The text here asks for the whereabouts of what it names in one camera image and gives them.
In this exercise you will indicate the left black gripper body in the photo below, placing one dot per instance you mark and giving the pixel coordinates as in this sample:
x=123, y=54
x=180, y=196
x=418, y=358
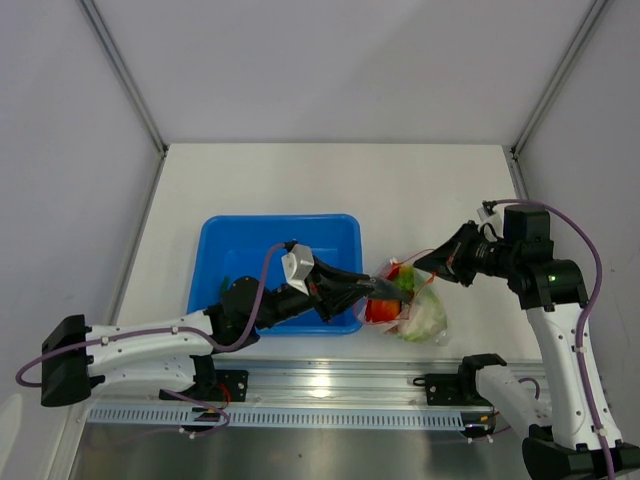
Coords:
x=289, y=303

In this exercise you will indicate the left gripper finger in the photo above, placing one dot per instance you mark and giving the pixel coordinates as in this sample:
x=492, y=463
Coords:
x=335, y=301
x=326, y=279

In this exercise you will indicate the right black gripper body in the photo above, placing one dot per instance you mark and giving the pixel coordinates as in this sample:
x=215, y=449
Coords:
x=497, y=257

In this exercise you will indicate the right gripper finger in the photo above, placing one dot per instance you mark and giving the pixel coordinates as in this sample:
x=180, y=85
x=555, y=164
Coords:
x=453, y=259
x=437, y=264

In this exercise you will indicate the green grape bunch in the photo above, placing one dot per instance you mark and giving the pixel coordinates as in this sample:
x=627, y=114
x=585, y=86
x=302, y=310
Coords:
x=404, y=279

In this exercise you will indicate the red orange mango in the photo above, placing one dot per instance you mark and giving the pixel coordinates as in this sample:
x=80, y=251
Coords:
x=382, y=311

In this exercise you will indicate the clear zip top bag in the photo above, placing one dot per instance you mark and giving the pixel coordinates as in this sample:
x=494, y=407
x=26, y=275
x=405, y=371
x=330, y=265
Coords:
x=423, y=282

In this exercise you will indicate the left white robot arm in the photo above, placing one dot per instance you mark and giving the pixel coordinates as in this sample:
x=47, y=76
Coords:
x=173, y=358

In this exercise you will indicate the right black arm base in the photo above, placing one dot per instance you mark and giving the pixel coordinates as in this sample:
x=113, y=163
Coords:
x=450, y=390

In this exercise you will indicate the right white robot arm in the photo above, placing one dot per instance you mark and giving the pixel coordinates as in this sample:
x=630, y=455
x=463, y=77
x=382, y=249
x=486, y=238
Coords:
x=574, y=436

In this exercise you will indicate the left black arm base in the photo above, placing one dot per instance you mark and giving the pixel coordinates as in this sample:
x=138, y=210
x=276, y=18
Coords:
x=219, y=385

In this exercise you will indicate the blue plastic bin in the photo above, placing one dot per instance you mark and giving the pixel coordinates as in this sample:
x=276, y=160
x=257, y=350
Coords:
x=252, y=246

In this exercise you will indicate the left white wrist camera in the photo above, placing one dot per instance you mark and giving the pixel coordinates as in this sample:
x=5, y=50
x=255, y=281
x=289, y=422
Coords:
x=297, y=265

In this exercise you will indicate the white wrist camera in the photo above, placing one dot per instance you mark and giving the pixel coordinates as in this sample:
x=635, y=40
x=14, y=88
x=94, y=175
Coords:
x=297, y=265
x=488, y=214

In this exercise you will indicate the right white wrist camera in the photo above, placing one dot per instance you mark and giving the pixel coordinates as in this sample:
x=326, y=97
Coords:
x=488, y=214

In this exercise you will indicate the aluminium mounting rail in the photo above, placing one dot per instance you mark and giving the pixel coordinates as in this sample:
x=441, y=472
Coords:
x=334, y=384

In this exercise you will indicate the right aluminium frame post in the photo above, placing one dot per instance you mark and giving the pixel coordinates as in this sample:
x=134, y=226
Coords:
x=568, y=60

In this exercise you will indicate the aluminium frame post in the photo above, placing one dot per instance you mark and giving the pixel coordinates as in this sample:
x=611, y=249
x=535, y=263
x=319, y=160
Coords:
x=122, y=72
x=568, y=60

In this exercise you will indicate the white slotted cable duct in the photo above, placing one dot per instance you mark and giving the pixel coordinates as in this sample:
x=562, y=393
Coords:
x=280, y=417

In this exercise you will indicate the left aluminium frame post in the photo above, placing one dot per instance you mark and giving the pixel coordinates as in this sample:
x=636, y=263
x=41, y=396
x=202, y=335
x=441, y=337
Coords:
x=122, y=72

